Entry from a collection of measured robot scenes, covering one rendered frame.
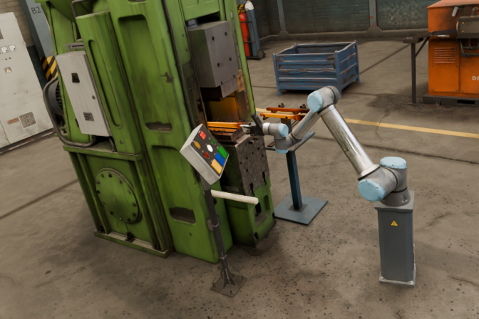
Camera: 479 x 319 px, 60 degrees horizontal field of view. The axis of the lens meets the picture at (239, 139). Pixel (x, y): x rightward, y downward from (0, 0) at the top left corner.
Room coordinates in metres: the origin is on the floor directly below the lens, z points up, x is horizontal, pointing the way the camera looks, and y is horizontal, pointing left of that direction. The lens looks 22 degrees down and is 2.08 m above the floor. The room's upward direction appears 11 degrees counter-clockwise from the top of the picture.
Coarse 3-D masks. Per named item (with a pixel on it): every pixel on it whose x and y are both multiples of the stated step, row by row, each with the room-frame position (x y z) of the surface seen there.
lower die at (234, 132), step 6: (210, 126) 3.07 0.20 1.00; (216, 126) 3.04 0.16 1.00; (210, 132) 2.98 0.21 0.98; (216, 132) 2.96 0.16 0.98; (228, 132) 2.91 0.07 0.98; (234, 132) 2.88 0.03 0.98; (240, 132) 2.95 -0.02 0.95; (216, 138) 2.93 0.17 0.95; (222, 138) 2.89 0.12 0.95; (228, 138) 2.86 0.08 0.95; (234, 138) 2.87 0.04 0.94
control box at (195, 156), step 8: (200, 128) 2.52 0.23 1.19; (192, 136) 2.40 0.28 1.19; (200, 136) 2.43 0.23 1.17; (208, 136) 2.52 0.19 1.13; (192, 144) 2.29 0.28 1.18; (200, 144) 2.36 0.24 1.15; (208, 144) 2.44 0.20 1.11; (216, 144) 2.52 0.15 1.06; (184, 152) 2.27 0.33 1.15; (192, 152) 2.26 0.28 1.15; (200, 152) 2.28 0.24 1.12; (208, 152) 2.36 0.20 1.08; (216, 152) 2.43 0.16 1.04; (192, 160) 2.26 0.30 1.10; (200, 160) 2.25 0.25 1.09; (208, 160) 2.28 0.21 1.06; (216, 160) 2.36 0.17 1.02; (200, 168) 2.25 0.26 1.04; (208, 168) 2.24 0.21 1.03; (208, 176) 2.24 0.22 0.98; (216, 176) 2.23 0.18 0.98
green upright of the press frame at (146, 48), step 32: (128, 0) 2.84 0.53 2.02; (160, 0) 2.74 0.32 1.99; (128, 32) 2.95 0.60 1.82; (160, 32) 2.69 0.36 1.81; (128, 64) 2.92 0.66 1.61; (160, 64) 2.73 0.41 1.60; (192, 64) 2.87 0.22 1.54; (160, 96) 2.85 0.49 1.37; (160, 128) 2.85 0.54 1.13; (160, 160) 2.94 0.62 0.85; (160, 192) 2.93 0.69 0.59; (192, 192) 2.72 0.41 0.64; (192, 224) 2.77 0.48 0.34; (224, 224) 2.83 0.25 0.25; (192, 256) 2.82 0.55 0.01
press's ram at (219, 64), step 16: (192, 32) 2.87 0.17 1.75; (208, 32) 2.83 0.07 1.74; (224, 32) 2.97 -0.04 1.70; (192, 48) 2.88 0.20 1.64; (208, 48) 2.81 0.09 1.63; (224, 48) 2.94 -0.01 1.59; (208, 64) 2.82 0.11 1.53; (224, 64) 2.91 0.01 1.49; (208, 80) 2.84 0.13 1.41; (224, 80) 2.89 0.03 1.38
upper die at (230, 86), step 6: (234, 78) 2.98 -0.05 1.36; (222, 84) 2.87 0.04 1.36; (228, 84) 2.92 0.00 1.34; (234, 84) 2.97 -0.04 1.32; (204, 90) 2.94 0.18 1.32; (210, 90) 2.90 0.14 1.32; (216, 90) 2.87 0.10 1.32; (222, 90) 2.86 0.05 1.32; (228, 90) 2.91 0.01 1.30; (234, 90) 2.96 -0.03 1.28; (204, 96) 2.95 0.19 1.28; (210, 96) 2.91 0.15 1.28; (216, 96) 2.88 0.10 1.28; (222, 96) 2.85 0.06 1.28
